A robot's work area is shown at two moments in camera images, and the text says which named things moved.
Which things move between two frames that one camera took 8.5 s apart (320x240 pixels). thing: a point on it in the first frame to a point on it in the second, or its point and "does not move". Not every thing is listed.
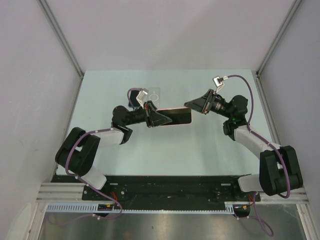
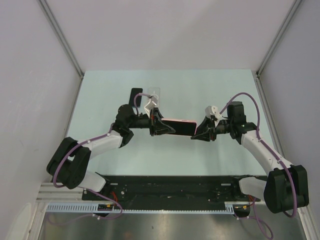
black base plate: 161,189 does not move
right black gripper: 204,104 to 207,131
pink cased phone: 178,115 to 181,127
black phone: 133,94 does not move
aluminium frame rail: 71,192 does not move
